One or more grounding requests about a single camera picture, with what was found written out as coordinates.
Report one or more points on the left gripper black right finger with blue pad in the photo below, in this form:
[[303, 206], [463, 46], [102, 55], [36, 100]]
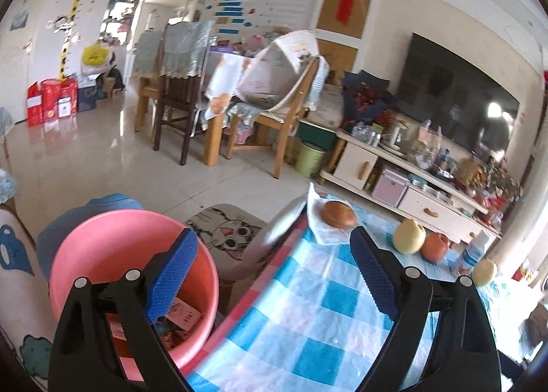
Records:
[[440, 339]]

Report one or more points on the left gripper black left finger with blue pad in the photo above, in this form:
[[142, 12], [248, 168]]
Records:
[[84, 357]]

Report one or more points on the tan cardboard box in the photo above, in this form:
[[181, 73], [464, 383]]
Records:
[[183, 315]]

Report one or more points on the green trash can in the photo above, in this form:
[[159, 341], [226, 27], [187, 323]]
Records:
[[309, 159]]

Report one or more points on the white patterned sofa cushion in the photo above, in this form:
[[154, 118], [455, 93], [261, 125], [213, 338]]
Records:
[[27, 322]]

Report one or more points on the yellow pear right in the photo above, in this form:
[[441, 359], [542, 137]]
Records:
[[483, 272]]

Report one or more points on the yellow pear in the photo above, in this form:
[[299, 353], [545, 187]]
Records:
[[408, 238], [483, 272]]

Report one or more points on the pink plastic bucket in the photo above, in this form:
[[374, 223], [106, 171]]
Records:
[[106, 246]]

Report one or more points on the red apple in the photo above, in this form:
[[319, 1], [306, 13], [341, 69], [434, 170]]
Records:
[[435, 247]]

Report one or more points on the blue round stool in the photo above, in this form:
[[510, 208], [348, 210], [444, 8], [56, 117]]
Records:
[[50, 239]]

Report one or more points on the yellow pear left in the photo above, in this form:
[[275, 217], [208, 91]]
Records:
[[408, 238]]

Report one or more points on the blue white checkered tablecloth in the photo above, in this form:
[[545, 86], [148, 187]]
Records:
[[309, 323]]

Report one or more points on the pink storage box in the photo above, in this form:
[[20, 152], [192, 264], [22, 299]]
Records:
[[390, 186]]

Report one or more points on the white paper napkin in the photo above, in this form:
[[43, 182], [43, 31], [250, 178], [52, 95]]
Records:
[[324, 234]]

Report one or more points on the brown bun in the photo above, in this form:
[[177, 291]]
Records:
[[338, 215]]

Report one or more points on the cat pattern stool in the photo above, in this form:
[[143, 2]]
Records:
[[232, 236]]

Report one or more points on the white tv cabinet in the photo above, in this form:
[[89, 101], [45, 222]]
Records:
[[437, 205]]

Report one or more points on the red gift boxes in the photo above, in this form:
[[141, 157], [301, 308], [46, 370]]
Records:
[[50, 100]]

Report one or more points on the black television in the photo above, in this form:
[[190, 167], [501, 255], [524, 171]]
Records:
[[465, 103]]

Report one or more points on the light wooden chair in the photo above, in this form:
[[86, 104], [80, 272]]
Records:
[[282, 118]]

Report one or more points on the dark wooden chair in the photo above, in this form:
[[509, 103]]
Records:
[[181, 66]]

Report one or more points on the giraffe height chart sticker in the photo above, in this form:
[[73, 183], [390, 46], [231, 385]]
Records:
[[68, 32]]

